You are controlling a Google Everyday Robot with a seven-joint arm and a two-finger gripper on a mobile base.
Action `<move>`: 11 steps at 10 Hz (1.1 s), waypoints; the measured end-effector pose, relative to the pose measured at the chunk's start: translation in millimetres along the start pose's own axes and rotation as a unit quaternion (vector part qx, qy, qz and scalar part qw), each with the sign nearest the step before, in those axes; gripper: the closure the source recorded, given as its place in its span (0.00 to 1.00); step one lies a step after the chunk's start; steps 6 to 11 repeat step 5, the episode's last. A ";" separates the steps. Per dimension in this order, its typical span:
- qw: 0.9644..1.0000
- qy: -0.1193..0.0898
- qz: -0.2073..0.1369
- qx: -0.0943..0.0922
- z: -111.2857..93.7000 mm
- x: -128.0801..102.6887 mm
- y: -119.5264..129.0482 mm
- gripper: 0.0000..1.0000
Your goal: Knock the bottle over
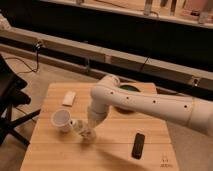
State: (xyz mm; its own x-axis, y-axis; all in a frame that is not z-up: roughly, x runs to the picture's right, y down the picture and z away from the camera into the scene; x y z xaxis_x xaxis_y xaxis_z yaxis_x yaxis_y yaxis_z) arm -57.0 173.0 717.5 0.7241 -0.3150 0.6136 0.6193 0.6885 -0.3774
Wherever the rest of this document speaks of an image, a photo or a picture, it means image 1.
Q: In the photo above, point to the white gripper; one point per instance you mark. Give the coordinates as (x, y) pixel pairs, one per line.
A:
(87, 132)

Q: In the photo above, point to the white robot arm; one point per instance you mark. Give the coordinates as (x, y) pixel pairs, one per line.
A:
(193, 113)

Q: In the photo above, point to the white plastic cup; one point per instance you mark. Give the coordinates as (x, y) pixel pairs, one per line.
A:
(61, 119)

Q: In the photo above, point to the black rectangular remote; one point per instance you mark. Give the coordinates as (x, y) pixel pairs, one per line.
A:
(138, 146)

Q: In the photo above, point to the dark green round plate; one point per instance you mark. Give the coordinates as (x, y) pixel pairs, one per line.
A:
(128, 88)

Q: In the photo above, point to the black office chair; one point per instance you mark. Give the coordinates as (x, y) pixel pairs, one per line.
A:
(11, 96)

